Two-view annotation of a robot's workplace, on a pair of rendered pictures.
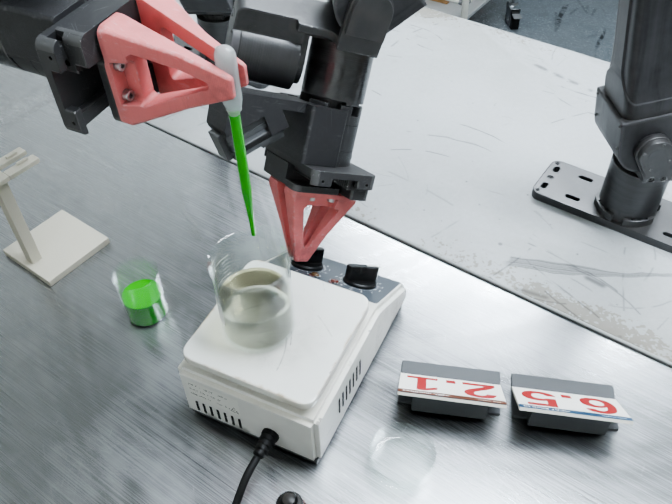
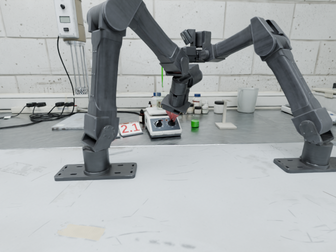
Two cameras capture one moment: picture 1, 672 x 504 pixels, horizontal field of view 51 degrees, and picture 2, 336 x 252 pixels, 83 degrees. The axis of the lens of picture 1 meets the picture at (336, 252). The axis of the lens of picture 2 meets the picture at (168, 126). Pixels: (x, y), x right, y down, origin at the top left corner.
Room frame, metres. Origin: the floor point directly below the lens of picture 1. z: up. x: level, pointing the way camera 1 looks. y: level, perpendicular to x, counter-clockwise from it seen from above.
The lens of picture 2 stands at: (1.04, -0.47, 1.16)
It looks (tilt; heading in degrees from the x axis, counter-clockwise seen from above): 17 degrees down; 140
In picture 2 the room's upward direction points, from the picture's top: straight up
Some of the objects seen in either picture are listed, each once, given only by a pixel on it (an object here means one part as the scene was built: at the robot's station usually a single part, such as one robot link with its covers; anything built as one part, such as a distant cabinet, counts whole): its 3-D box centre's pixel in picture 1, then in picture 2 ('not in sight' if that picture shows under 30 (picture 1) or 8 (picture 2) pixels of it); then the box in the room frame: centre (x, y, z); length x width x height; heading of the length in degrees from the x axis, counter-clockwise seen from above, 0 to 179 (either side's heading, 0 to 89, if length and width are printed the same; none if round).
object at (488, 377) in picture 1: (451, 382); (130, 128); (0.35, -0.10, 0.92); 0.09 x 0.06 x 0.04; 80
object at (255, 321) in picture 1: (256, 292); (162, 100); (0.37, 0.06, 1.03); 0.07 x 0.06 x 0.08; 155
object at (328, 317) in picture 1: (278, 328); (160, 110); (0.36, 0.05, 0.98); 0.12 x 0.12 x 0.01; 64
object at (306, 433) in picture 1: (296, 337); (161, 121); (0.39, 0.04, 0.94); 0.22 x 0.13 x 0.08; 154
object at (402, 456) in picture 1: (401, 457); not in sight; (0.28, -0.05, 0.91); 0.06 x 0.06 x 0.02
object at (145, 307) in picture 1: (141, 293); (195, 120); (0.45, 0.19, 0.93); 0.04 x 0.04 x 0.06
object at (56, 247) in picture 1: (39, 205); (226, 113); (0.55, 0.30, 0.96); 0.08 x 0.08 x 0.13; 52
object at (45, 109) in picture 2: not in sight; (46, 108); (-0.38, -0.30, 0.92); 0.40 x 0.06 x 0.04; 54
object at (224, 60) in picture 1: (226, 81); not in sight; (0.36, 0.06, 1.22); 0.01 x 0.01 x 0.04; 63
